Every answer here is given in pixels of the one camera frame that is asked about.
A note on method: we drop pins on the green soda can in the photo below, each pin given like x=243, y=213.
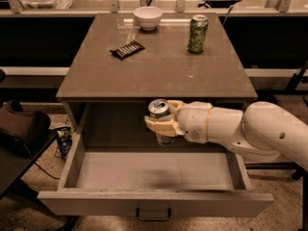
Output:
x=198, y=29

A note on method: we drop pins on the white bowl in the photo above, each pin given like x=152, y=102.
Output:
x=148, y=18

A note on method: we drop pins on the small blue packet on floor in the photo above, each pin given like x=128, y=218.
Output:
x=64, y=141

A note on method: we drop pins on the grey drawer cabinet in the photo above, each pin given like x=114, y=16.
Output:
x=107, y=98

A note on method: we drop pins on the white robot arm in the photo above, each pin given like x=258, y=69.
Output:
x=263, y=132

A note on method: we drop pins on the dark chocolate bar wrapper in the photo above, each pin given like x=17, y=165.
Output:
x=128, y=50

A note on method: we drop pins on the brown bag on chair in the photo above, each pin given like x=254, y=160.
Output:
x=21, y=132

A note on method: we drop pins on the black chair left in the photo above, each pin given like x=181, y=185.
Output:
x=13, y=167

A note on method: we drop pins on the blue silver redbull can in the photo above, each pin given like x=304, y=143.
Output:
x=159, y=108

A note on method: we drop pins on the black drawer handle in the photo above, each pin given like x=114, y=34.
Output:
x=153, y=215

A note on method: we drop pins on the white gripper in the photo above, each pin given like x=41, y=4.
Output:
x=193, y=121

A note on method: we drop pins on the open top drawer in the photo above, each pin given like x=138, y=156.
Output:
x=189, y=179

